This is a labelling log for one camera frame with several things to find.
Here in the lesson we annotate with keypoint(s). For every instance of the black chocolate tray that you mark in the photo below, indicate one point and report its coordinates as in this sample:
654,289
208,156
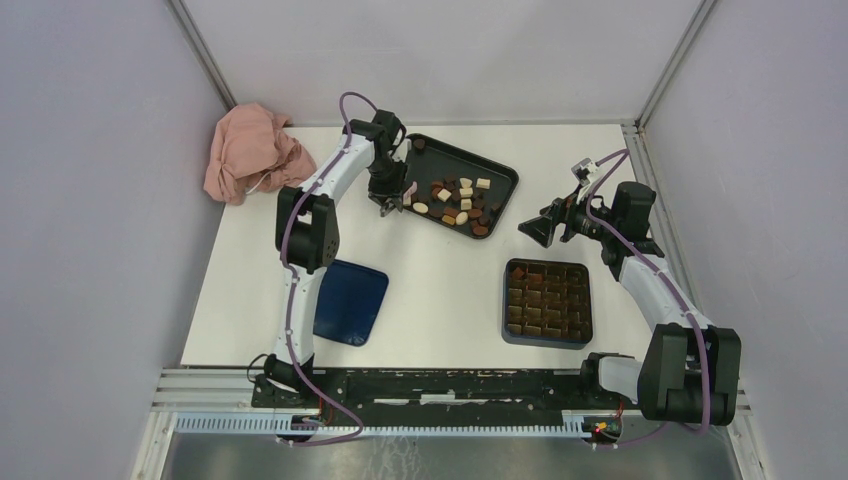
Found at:
446,176

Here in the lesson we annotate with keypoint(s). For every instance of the blue tin lid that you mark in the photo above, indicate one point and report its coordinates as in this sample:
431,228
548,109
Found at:
349,301

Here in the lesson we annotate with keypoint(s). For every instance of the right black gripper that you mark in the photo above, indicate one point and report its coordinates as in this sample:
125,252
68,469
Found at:
563,211

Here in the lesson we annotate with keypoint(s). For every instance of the pink cloth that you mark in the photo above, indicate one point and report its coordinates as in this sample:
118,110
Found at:
252,152

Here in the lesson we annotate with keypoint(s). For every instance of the pink cat paw tongs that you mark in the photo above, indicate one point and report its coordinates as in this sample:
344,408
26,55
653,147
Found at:
409,192

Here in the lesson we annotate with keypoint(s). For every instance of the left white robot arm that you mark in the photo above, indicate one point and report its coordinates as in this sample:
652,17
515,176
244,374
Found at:
307,237

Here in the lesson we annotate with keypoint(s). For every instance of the blue chocolate box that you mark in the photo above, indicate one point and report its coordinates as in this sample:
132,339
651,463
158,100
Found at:
551,307

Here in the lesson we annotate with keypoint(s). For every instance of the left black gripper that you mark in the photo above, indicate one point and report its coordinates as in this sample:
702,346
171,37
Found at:
395,189

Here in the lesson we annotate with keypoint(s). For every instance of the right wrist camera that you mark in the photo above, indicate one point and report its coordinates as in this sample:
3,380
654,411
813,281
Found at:
587,172

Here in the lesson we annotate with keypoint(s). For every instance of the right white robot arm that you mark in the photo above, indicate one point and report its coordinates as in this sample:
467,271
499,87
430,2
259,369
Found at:
690,371

